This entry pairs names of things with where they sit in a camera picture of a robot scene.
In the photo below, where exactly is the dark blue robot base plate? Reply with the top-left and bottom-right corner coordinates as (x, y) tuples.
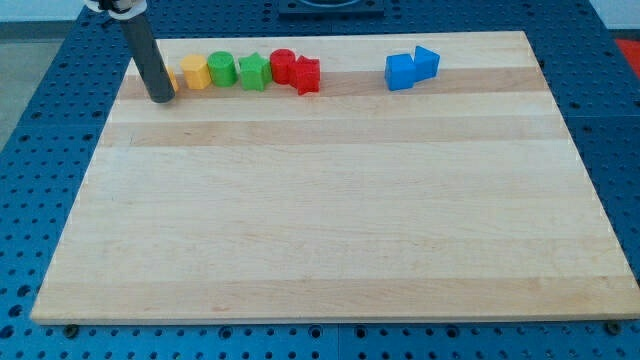
(276, 0), (385, 18)

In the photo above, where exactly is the wooden board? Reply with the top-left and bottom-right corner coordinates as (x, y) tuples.
(31, 31), (639, 325)

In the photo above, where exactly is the green cylinder block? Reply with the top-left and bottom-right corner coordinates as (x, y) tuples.
(207, 51), (238, 87)

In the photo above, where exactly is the red star block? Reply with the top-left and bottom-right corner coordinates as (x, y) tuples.
(289, 56), (321, 95)

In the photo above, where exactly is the green star block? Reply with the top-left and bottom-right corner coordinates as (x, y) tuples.
(238, 52), (272, 92)

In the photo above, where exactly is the yellow heart block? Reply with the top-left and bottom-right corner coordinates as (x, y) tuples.
(166, 66), (179, 92)

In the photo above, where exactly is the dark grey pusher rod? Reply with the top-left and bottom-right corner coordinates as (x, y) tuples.
(119, 13), (175, 103)

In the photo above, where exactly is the blue cube block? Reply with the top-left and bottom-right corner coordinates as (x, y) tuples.
(384, 53), (416, 91)

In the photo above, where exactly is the blue triangular block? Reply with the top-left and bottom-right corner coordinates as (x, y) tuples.
(414, 46), (440, 82)

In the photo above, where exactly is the yellow hexagon block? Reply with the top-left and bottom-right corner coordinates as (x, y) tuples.
(180, 54), (212, 90)

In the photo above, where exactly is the red cylinder block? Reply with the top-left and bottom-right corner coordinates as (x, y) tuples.
(269, 48), (296, 85)

